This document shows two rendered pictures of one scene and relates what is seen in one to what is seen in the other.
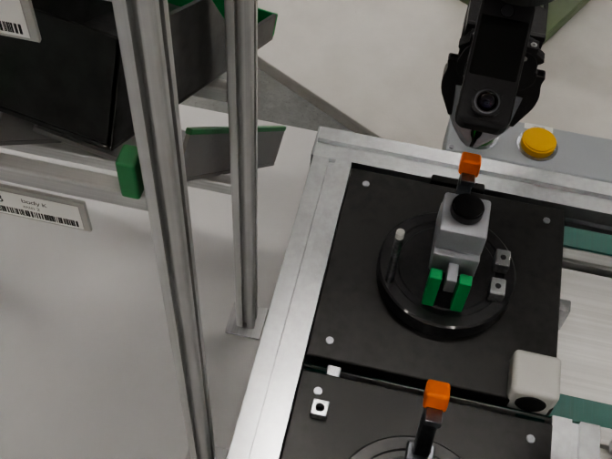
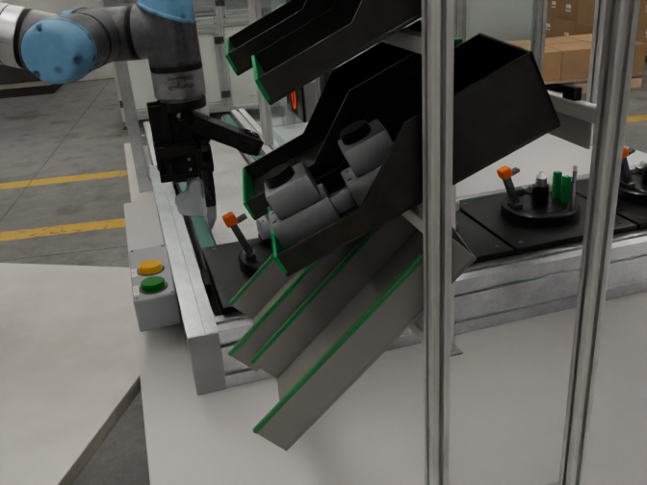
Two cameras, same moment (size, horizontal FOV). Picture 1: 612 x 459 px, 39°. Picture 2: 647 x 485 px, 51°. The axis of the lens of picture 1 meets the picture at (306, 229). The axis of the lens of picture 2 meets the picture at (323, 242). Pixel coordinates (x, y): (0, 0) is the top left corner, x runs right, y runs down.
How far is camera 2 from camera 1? 122 cm
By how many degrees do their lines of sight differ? 83
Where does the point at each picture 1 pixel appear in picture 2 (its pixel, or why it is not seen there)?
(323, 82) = (78, 434)
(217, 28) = (327, 100)
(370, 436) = not seen: hidden behind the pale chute
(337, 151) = (208, 324)
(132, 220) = (310, 464)
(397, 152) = (191, 305)
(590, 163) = (154, 254)
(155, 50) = not seen: outside the picture
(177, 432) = not seen: hidden behind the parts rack
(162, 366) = (409, 390)
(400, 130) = (120, 378)
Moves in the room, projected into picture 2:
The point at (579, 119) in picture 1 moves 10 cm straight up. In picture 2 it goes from (70, 318) to (59, 269)
